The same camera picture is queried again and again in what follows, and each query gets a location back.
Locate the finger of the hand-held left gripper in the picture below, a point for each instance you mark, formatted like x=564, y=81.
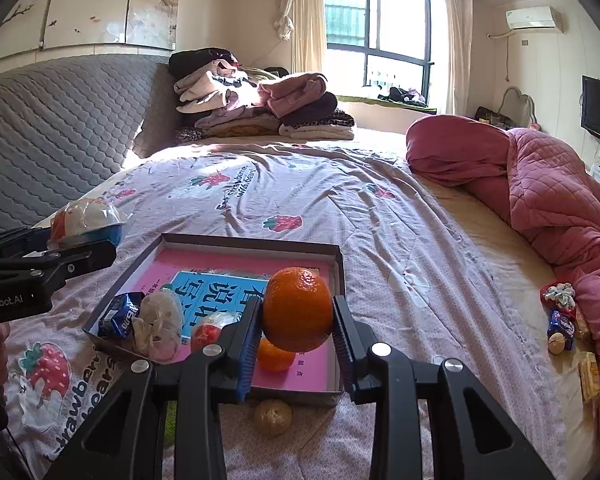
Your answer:
x=80, y=257
x=10, y=242

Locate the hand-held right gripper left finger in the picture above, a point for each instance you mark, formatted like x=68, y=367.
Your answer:
x=247, y=360

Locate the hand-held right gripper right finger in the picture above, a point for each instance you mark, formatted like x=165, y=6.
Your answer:
x=342, y=355

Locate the blue white plastic-wrapped ball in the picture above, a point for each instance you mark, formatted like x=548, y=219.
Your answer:
x=87, y=220

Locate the red plastic-wrapped ball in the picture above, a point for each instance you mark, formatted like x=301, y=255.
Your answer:
x=207, y=335

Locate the grey cardboard box tray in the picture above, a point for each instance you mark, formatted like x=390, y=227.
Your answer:
x=205, y=240

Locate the small orange with stem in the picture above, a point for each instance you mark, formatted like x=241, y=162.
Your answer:
x=275, y=357

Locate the pink and blue book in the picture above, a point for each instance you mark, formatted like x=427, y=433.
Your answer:
x=205, y=280

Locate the grey quilted headboard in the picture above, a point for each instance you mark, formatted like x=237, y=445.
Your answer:
x=55, y=130

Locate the strawberry print bed sheet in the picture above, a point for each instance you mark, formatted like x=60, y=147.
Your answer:
x=330, y=200

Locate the beige bed sheet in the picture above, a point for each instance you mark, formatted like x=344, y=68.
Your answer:
x=505, y=270

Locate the small blue snack packet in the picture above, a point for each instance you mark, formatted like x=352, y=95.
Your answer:
x=565, y=322

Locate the red white knitted toy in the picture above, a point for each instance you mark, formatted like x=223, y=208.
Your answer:
x=560, y=295

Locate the pile of folded clothes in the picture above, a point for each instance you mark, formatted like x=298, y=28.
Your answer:
x=260, y=105

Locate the yellow packet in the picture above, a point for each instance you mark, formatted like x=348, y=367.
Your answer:
x=590, y=375

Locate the green windowsill mat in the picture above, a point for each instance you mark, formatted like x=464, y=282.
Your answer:
x=360, y=102

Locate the pink quilt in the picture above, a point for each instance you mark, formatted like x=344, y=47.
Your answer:
x=545, y=185

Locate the dark clothes on windowsill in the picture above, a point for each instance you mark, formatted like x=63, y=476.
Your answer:
x=400, y=96

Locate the dark bag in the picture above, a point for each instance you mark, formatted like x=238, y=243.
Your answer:
x=492, y=117

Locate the window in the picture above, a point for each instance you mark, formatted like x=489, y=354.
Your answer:
x=380, y=35

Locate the cream curtain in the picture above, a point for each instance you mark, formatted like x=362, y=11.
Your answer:
x=455, y=45
x=305, y=10

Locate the white air conditioner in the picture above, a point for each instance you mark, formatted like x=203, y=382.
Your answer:
x=532, y=19

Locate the painted wall panel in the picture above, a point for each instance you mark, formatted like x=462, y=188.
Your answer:
x=90, y=0

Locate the white heart-shaped metal frame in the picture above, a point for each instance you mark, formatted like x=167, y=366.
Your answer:
x=510, y=92

